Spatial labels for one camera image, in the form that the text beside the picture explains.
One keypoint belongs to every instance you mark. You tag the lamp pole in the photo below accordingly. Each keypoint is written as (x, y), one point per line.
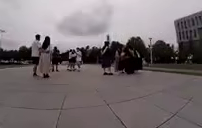
(1, 39)

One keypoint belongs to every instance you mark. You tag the grey paved plaza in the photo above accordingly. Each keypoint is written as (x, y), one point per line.
(89, 96)

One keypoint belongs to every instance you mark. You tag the tall tower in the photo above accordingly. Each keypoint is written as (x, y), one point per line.
(107, 37)

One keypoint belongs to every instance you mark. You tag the row of parked cars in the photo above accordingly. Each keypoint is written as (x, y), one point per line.
(12, 62)

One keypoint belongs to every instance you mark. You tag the grey kerb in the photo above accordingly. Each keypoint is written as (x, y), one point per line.
(175, 71)

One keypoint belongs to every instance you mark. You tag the grey building with window grid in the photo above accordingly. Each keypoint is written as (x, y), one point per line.
(195, 30)

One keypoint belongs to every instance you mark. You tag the row of trees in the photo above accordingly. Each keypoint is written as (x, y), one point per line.
(139, 46)

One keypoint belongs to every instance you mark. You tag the person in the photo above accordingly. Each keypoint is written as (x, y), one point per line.
(45, 59)
(106, 57)
(55, 58)
(35, 50)

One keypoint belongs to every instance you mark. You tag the grass strip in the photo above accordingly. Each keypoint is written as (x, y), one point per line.
(185, 66)

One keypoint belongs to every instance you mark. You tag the group of people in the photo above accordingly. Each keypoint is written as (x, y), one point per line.
(129, 60)
(74, 57)

